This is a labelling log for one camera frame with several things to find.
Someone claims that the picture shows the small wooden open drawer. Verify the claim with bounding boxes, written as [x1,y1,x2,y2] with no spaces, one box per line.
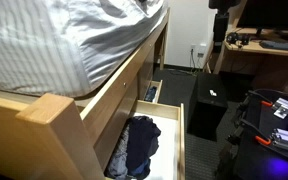
[143,79,164,104]

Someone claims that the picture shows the wooden dresser with small drawer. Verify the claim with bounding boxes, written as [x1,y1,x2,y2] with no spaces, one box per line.
[136,42,156,102]

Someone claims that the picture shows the wooden dresser with large drawer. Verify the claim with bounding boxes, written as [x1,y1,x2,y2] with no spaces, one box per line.
[93,75,139,172]

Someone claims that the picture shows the large wooden open drawer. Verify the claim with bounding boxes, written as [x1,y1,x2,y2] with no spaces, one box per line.
[103,99,186,180]

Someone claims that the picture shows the blue folded garment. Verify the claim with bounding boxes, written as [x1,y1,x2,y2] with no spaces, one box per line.
[145,85,158,102]

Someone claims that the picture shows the navy clothes pile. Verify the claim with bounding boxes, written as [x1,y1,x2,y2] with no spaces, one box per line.
[125,115,162,180]

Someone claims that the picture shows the black box case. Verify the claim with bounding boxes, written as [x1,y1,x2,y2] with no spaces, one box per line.
[187,72,229,142]

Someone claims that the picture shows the blue-grey garment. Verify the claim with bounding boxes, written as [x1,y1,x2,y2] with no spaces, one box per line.
[105,124,132,180]

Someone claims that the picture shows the black headphones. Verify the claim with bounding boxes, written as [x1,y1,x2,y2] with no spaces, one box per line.
[225,31,251,48]

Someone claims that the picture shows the wooden desk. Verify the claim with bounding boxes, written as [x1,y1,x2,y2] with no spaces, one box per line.
[213,0,288,92]

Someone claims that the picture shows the white sheeted mattress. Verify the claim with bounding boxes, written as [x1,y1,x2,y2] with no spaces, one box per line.
[0,0,169,98]

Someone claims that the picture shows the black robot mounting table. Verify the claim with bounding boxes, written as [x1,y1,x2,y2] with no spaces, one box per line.
[216,88,288,180]

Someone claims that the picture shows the black keyboard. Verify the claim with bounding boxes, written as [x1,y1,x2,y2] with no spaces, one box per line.
[259,39,288,53]

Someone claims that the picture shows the black monitor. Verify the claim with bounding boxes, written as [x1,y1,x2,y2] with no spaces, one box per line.
[236,0,288,38]

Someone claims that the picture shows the thin wall cable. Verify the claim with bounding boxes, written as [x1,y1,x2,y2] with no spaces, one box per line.
[188,49,199,72]

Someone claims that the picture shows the white wall outlet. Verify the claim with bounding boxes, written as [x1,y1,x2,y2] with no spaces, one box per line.
[189,43,208,59]

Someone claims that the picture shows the wooden bed frame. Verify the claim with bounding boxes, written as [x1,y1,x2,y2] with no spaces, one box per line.
[0,8,172,180]

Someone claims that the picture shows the orange handled black clamp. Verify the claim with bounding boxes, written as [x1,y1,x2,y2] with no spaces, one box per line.
[226,118,273,148]
[238,89,274,118]

